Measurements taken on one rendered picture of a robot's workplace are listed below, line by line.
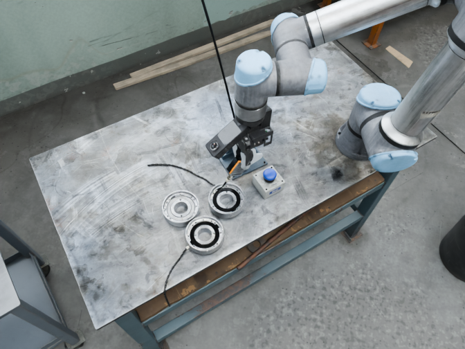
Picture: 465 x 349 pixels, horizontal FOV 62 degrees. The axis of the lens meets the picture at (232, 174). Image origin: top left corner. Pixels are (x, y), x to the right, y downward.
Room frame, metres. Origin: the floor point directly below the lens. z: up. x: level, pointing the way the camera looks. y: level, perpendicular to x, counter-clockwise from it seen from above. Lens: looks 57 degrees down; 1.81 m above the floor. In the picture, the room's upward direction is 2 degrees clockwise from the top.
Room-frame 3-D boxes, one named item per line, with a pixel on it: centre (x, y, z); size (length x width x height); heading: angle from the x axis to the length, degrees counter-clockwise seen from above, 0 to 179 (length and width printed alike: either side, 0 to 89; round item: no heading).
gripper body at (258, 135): (0.62, -0.04, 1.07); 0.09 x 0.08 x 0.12; 120
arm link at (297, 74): (0.65, -0.14, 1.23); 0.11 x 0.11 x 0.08; 6
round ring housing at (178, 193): (0.52, 0.14, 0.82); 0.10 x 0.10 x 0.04
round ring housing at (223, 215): (0.55, 0.02, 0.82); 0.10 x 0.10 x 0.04
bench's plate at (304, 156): (0.76, -0.02, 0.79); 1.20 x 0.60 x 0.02; 122
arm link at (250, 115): (0.62, -0.04, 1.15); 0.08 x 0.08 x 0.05
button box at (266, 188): (0.62, -0.11, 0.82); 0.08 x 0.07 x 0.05; 122
